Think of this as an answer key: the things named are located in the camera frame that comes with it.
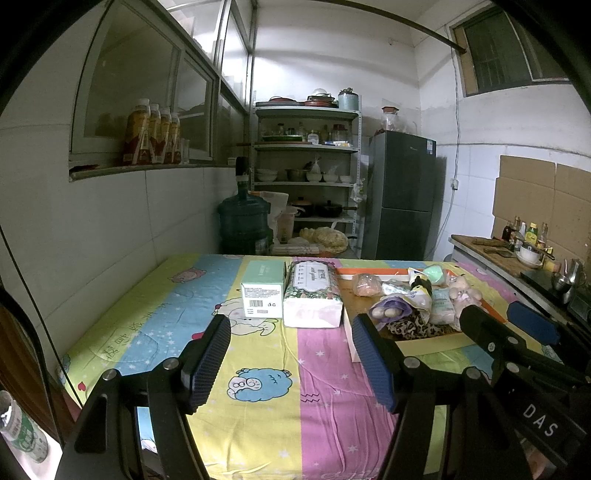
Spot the mint green cardboard box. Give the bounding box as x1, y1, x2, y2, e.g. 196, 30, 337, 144
241, 260, 288, 320

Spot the plastic bottle with green label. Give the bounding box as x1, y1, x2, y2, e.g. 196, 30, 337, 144
0, 390, 49, 464

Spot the clear bag with purple plush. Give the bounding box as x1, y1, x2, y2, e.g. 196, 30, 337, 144
372, 295, 416, 330

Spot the black cable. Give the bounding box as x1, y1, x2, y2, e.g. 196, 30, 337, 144
0, 224, 70, 398

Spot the white sack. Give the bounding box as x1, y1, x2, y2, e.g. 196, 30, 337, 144
252, 189, 291, 243

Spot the group of condiment bottles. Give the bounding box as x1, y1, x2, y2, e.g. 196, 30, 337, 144
502, 216, 552, 252

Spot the white bucket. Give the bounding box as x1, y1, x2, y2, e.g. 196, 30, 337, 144
276, 208, 300, 245

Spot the floral tissue pack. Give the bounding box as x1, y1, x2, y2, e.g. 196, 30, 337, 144
281, 260, 345, 329

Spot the black curved rod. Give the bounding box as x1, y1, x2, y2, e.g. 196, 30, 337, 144
342, 0, 467, 51

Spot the blue water jug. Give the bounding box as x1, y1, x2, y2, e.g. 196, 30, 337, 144
217, 194, 273, 256

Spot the cardboard tray with orange rim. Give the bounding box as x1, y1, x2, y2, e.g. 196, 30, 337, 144
336, 266, 511, 365

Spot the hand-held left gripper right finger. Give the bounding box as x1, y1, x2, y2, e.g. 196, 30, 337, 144
352, 314, 529, 480

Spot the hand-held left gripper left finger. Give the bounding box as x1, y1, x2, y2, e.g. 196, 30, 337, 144
55, 315, 232, 480

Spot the colourful cartoon printed sheet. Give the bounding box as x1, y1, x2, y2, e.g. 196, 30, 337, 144
55, 253, 573, 480

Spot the black induction cooker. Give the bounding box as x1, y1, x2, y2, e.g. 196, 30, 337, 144
521, 268, 573, 305

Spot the black cooking pot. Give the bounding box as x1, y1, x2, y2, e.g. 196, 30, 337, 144
315, 200, 358, 219

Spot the steel kettle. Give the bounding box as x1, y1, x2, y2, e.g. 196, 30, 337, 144
550, 258, 587, 294

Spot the glass jar with red lid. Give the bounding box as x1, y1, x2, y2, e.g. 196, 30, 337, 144
379, 106, 402, 134

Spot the cardboard sheet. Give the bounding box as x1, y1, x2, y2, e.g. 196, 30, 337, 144
490, 154, 591, 252

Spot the barred window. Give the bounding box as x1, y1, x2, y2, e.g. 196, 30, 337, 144
450, 4, 575, 97

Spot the pink sponge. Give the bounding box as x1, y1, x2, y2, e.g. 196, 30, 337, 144
352, 273, 384, 297

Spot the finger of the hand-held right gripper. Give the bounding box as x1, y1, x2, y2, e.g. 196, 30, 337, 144
459, 305, 532, 370
506, 302, 591, 365

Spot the pale green cotton pad pack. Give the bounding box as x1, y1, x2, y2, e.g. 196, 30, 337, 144
429, 288, 458, 326

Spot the row of glass jars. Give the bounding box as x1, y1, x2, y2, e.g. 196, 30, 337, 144
274, 122, 352, 144

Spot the black water pump dispenser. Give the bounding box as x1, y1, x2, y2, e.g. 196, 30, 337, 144
235, 156, 250, 195

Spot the dark grey refrigerator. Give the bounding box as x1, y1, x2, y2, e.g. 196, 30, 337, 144
361, 130, 448, 261

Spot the wooden kitchen counter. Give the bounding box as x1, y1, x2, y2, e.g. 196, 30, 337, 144
450, 233, 591, 324

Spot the white metal shelf rack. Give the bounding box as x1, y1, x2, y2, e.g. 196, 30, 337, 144
252, 99, 365, 259

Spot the leopard print scrunchie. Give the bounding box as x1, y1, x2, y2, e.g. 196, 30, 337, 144
387, 314, 460, 341

